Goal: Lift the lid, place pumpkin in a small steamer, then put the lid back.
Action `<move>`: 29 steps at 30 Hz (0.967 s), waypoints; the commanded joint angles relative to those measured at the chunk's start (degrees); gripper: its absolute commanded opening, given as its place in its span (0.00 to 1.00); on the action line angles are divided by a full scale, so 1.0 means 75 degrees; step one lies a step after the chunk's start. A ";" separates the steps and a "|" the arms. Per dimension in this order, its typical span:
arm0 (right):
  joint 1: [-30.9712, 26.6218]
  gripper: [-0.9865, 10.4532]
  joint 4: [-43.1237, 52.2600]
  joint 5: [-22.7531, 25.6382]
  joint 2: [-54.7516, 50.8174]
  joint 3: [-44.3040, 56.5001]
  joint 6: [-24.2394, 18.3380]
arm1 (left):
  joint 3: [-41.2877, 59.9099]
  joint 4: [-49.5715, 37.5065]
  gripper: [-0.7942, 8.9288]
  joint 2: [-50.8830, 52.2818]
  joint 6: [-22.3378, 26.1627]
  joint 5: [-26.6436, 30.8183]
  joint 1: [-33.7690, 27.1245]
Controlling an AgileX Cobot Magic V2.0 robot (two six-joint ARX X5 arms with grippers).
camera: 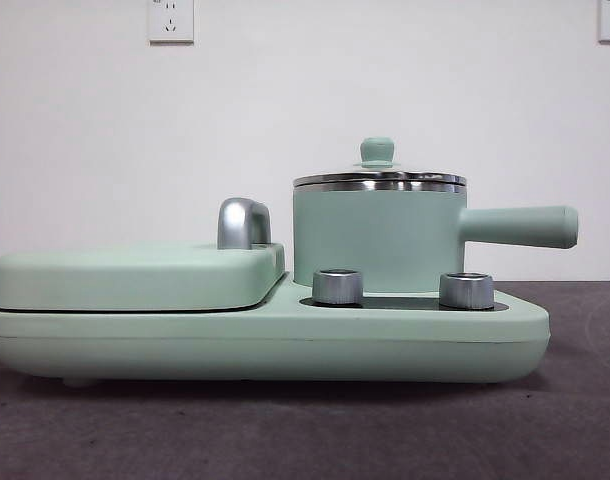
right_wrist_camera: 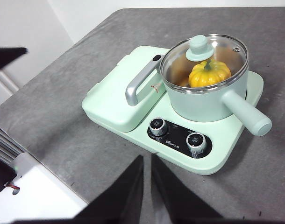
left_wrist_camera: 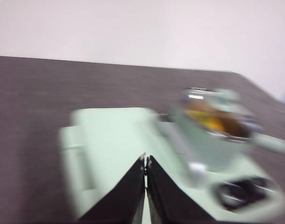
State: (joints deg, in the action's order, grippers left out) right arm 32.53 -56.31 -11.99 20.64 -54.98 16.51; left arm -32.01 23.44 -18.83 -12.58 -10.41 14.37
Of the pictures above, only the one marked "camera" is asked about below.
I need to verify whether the mint green hinged griddle cover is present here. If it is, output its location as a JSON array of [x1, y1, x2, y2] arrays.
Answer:
[[0, 240, 287, 312]]

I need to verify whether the silver control knob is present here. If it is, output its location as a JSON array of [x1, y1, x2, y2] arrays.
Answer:
[[438, 271, 495, 309], [312, 268, 365, 305]]

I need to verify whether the glass lid with green knob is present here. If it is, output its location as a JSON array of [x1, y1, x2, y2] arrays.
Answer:
[[292, 137, 467, 194]]

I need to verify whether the mint green steamer pot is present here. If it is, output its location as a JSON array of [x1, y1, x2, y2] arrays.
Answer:
[[291, 182, 580, 296]]

